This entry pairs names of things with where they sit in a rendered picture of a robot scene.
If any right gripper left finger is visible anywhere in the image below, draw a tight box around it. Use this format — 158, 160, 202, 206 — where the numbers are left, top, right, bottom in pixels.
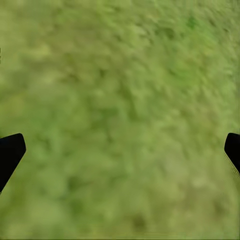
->
0, 133, 26, 193

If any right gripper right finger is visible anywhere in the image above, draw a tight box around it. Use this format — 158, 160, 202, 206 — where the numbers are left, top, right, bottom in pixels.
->
224, 133, 240, 172

